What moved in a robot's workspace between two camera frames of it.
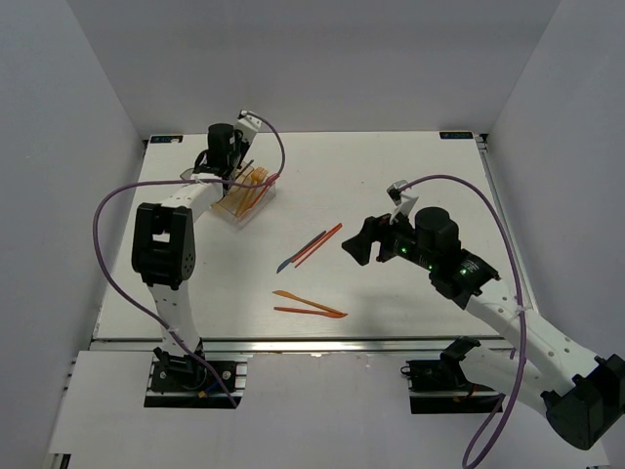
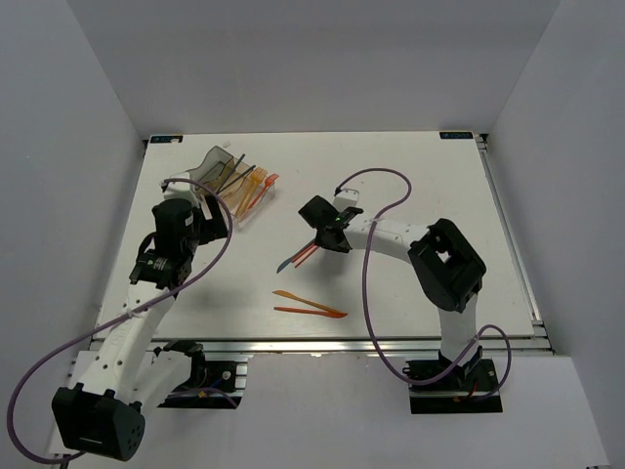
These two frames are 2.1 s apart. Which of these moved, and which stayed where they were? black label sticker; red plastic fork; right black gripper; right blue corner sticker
Moved: right black gripper
Stayed: red plastic fork; right blue corner sticker; black label sticker
